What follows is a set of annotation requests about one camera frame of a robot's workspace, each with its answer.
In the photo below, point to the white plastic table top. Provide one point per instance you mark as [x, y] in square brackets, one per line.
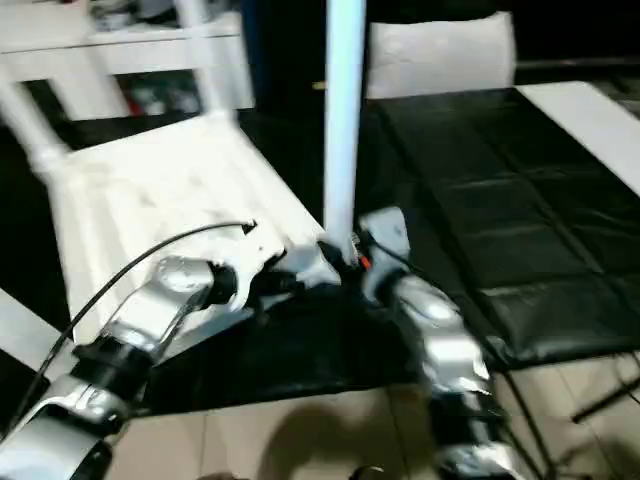
[175, 175]

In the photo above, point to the black table mat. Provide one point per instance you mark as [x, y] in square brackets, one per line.
[500, 200]

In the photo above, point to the black cabinet with gold label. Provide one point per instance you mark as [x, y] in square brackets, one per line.
[290, 50]

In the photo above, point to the red packet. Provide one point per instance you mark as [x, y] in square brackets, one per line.
[132, 106]

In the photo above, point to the white sideboard cabinet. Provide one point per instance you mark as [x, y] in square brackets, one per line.
[150, 50]

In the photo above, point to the white flat board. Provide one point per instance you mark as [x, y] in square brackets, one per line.
[585, 125]

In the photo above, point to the black stand leg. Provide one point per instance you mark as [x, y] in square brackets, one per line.
[607, 402]

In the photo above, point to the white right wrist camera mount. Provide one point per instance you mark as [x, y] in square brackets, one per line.
[387, 230]

